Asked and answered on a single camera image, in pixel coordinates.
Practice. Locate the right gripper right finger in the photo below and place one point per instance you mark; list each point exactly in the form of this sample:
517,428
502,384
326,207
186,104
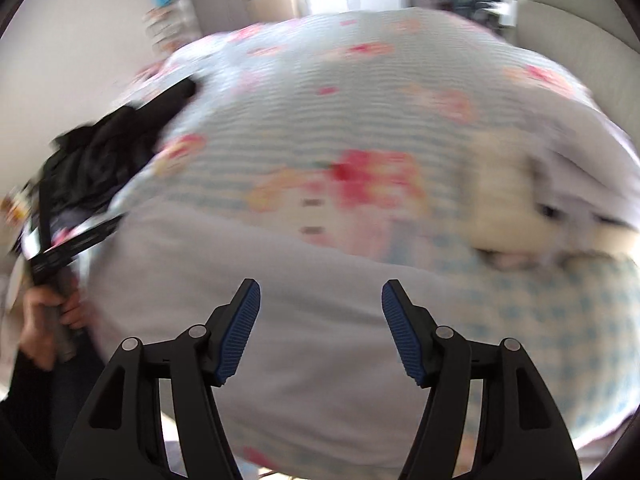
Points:
411,327

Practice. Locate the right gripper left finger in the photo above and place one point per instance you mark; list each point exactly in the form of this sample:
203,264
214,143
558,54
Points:
229,328

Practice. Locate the white shirt navy trim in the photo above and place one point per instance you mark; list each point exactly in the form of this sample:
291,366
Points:
320,392

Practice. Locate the black clothes pile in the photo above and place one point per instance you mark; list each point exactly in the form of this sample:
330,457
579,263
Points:
92,163

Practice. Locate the operator left hand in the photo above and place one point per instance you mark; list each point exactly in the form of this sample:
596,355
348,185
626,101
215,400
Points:
44,309

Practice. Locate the folded pink garment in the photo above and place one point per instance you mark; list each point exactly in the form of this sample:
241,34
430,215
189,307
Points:
512,261

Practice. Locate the Hello Kitty checkered blanket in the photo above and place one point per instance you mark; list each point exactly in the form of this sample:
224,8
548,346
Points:
353,132

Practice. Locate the white small shelf rack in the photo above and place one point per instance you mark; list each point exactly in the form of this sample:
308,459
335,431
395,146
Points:
171,27

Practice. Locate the padded green headboard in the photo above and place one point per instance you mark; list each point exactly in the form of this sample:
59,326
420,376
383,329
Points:
592,39

